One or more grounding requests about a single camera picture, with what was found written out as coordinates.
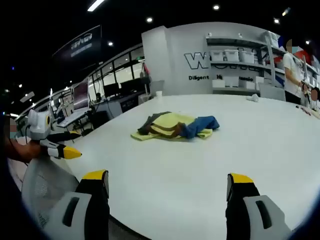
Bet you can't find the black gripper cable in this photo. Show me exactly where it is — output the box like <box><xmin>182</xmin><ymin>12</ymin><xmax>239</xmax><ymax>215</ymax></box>
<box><xmin>24</xmin><ymin>123</ymin><xmax>32</xmax><ymax>145</ymax></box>

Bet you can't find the white side desk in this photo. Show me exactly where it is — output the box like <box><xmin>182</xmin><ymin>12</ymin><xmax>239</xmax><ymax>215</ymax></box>
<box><xmin>56</xmin><ymin>107</ymin><xmax>94</xmax><ymax>128</ymax></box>

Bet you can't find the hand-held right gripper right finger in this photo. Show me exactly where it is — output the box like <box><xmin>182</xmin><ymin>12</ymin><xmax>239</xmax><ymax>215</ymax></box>
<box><xmin>225</xmin><ymin>172</ymin><xmax>292</xmax><ymax>240</ymax></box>

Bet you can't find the long ceiling light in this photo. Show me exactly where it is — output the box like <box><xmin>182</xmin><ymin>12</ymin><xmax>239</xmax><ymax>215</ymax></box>
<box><xmin>87</xmin><ymin>0</ymin><xmax>106</xmax><ymax>12</ymax></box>

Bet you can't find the group of white storage bins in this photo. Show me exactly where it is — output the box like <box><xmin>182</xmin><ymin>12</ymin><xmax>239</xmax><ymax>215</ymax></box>
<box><xmin>209</xmin><ymin>48</ymin><xmax>266</xmax><ymax>91</ymax></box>

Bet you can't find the hanging pink bag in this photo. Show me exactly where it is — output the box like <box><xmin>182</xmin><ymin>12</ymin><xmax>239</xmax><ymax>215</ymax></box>
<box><xmin>139</xmin><ymin>62</ymin><xmax>153</xmax><ymax>85</ymax></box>

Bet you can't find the grey office desk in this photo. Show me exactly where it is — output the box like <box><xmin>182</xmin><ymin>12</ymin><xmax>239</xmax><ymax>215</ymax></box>
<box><xmin>92</xmin><ymin>91</ymin><xmax>153</xmax><ymax>120</ymax></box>

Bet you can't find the black office chair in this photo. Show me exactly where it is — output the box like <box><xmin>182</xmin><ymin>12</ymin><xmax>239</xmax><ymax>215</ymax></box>
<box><xmin>90</xmin><ymin>111</ymin><xmax>112</xmax><ymax>131</ymax></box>

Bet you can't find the pinkish display screen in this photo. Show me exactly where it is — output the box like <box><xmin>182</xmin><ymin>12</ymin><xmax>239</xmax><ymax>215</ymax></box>
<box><xmin>72</xmin><ymin>80</ymin><xmax>90</xmax><ymax>111</ymax></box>

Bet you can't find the dark hanging sign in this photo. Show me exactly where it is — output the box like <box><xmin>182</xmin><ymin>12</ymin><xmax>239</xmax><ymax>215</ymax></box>
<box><xmin>51</xmin><ymin>24</ymin><xmax>103</xmax><ymax>74</ymax></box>

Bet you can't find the white mesh office chair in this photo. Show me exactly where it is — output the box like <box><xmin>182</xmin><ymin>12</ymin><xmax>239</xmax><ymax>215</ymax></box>
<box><xmin>21</xmin><ymin>154</ymin><xmax>81</xmax><ymax>230</ymax></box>

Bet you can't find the black computer monitor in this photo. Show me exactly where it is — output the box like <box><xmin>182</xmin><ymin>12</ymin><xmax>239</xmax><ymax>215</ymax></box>
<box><xmin>119</xmin><ymin>77</ymin><xmax>145</xmax><ymax>95</ymax></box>
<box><xmin>103</xmin><ymin>82</ymin><xmax>121</xmax><ymax>99</ymax></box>

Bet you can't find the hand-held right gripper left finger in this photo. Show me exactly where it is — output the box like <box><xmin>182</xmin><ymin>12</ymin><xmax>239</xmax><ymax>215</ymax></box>
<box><xmin>48</xmin><ymin>169</ymin><xmax>111</xmax><ymax>240</ymax></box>

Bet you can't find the person's torso in pink shirt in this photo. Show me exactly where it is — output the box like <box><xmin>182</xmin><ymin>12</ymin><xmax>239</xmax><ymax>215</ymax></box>
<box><xmin>6</xmin><ymin>134</ymin><xmax>32</xmax><ymax>191</ymax></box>

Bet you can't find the yellow and blue garment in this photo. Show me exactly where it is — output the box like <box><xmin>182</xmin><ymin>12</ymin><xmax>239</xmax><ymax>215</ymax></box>
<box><xmin>130</xmin><ymin>111</ymin><xmax>221</xmax><ymax>142</ymax></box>

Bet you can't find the grey metal shelving rack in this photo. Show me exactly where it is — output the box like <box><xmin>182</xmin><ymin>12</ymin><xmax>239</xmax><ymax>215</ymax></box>
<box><xmin>205</xmin><ymin>31</ymin><xmax>287</xmax><ymax>97</ymax></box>

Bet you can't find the grey office chair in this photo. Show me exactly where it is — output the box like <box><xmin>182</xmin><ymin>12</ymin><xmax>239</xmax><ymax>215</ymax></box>
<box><xmin>258</xmin><ymin>83</ymin><xmax>286</xmax><ymax>102</ymax></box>
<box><xmin>149</xmin><ymin>79</ymin><xmax>166</xmax><ymax>97</ymax></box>

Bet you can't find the white crumpled cloth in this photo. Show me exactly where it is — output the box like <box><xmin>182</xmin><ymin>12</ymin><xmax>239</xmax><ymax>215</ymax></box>
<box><xmin>245</xmin><ymin>93</ymin><xmax>261</xmax><ymax>103</ymax></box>

